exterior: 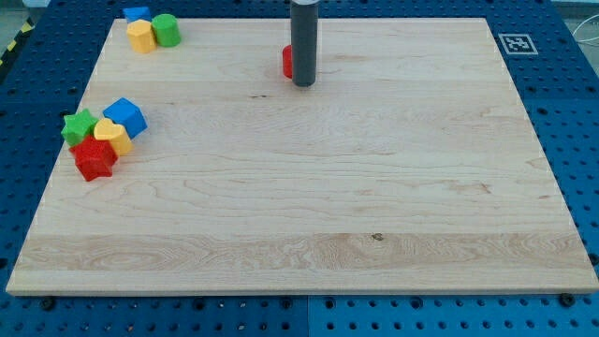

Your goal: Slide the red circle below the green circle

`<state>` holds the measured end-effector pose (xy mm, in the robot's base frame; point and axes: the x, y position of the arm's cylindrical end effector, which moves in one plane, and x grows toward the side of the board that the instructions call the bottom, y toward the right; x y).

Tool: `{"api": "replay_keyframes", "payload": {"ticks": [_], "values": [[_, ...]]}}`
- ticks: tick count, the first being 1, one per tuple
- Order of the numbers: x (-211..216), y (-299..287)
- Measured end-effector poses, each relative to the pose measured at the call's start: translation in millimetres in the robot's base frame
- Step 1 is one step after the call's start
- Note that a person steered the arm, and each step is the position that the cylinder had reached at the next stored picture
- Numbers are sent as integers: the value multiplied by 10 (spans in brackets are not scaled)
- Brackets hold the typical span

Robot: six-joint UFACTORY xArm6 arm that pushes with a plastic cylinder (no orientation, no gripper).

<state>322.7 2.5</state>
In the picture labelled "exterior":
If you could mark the red circle block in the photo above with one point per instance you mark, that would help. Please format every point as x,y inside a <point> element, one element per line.
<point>287,61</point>

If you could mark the yellow hexagon block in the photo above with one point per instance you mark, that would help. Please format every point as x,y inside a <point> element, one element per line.
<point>141,37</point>

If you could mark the red star block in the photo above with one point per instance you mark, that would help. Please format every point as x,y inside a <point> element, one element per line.
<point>94,158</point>

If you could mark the wooden board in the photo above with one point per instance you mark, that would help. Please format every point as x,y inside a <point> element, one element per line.
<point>410,167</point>

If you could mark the black bolt right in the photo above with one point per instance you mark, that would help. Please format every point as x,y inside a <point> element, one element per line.
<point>567,300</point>

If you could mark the white fiducial marker tag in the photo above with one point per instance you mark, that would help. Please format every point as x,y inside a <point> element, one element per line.
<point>517,44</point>

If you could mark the blue triangle block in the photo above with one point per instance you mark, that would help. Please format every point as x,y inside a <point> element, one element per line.
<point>132,14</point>

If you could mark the yellow heart block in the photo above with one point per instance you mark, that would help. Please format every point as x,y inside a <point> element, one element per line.
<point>115,134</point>

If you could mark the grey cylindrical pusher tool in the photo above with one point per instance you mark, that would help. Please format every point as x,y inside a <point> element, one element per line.
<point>304,32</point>

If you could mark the black bolt left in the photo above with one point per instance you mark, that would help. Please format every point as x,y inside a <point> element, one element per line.
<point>47,304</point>

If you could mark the green star block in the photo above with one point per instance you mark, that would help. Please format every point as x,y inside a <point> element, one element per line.
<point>78,126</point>

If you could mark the green circle block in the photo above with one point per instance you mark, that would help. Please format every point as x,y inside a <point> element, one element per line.
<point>166,30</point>

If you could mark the black bolt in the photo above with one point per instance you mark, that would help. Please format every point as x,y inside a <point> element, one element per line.
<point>47,304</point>
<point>567,300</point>

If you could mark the blue cube block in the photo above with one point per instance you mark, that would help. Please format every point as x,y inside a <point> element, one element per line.
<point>126,113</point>

